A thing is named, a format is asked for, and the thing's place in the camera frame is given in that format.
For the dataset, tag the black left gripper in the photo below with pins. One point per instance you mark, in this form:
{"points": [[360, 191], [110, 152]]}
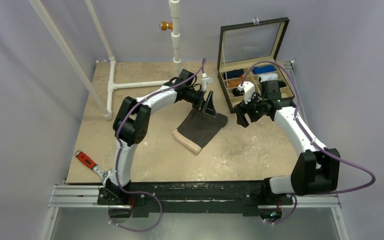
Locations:
{"points": [[208, 108]]}

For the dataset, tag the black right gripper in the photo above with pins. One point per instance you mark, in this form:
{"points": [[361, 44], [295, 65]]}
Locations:
{"points": [[245, 110]]}

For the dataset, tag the dark grey boxer underwear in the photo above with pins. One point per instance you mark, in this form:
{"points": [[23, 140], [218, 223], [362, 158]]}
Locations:
{"points": [[198, 129]]}

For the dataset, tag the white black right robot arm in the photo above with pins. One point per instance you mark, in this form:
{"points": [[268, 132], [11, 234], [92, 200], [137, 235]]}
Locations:
{"points": [[316, 170]]}

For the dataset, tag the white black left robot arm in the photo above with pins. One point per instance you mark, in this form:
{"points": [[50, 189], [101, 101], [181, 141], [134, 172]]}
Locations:
{"points": [[132, 121]]}

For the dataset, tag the brown rolled underwear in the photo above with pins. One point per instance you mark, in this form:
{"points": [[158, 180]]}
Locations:
{"points": [[234, 82]]}

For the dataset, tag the navy rolled underwear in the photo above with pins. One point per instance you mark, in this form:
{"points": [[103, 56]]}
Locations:
{"points": [[233, 74]]}

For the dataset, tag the white rolled underwear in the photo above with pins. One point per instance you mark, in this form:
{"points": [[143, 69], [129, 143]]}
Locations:
{"points": [[267, 77]]}

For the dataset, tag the black rolled underwear right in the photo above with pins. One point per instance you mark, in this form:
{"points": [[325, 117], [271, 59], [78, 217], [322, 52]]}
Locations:
{"points": [[282, 84]]}

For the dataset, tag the blue rolled underwear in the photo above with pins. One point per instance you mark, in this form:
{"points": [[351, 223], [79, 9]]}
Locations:
{"points": [[263, 69]]}

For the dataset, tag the beige compartment organizer box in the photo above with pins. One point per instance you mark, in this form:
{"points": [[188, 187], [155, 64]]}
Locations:
{"points": [[249, 45]]}

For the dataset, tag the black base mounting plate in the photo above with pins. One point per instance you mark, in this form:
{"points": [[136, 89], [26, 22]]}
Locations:
{"points": [[243, 197]]}

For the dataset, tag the orange knob on pipe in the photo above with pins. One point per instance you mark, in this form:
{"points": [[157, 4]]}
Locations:
{"points": [[166, 26]]}

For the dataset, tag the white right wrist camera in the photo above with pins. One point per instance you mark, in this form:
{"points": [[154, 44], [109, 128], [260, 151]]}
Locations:
{"points": [[248, 90]]}

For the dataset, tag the white pvc pipe frame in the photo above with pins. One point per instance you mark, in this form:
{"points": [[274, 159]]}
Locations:
{"points": [[106, 107]]}

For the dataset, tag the red handled clamp tool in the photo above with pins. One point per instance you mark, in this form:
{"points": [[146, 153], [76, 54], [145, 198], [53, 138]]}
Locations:
{"points": [[88, 162]]}

